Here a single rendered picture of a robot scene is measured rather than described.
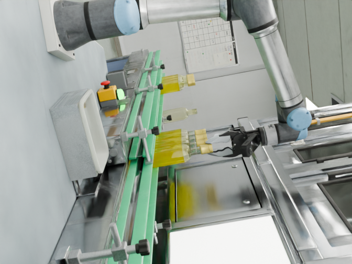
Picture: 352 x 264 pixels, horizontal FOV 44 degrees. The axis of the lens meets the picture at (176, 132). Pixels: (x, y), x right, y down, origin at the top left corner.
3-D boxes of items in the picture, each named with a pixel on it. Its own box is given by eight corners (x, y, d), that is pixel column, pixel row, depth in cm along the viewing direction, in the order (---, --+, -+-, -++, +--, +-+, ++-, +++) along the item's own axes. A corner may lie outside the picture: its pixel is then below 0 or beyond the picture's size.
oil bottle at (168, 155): (134, 172, 157) (192, 161, 155) (131, 157, 155) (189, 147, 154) (135, 165, 162) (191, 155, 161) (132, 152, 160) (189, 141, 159)
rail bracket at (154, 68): (141, 74, 239) (165, 69, 238) (138, 61, 236) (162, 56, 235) (141, 72, 242) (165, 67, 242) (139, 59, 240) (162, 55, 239)
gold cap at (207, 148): (201, 156, 156) (213, 154, 156) (199, 146, 155) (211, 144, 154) (200, 152, 159) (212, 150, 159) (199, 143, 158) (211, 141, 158)
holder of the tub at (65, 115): (75, 197, 125) (101, 193, 125) (48, 108, 116) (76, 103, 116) (86, 172, 141) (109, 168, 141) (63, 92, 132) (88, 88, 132)
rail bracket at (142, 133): (128, 168, 142) (165, 162, 142) (116, 121, 137) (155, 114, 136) (129, 165, 145) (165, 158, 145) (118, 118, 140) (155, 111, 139)
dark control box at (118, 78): (109, 91, 204) (126, 88, 203) (105, 75, 201) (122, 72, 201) (111, 87, 212) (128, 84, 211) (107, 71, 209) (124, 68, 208)
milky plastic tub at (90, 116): (72, 182, 123) (101, 176, 123) (50, 108, 116) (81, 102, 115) (84, 157, 140) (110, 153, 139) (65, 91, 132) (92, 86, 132)
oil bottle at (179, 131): (138, 153, 173) (190, 144, 172) (135, 141, 171) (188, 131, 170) (139, 149, 178) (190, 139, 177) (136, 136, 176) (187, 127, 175)
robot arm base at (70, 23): (50, -7, 124) (83, -13, 124) (66, 9, 139) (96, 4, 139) (57, 45, 124) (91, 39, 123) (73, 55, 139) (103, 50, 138)
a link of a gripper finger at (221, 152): (208, 155, 164) (231, 147, 163) (210, 161, 158) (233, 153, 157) (206, 147, 163) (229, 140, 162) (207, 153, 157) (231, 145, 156)
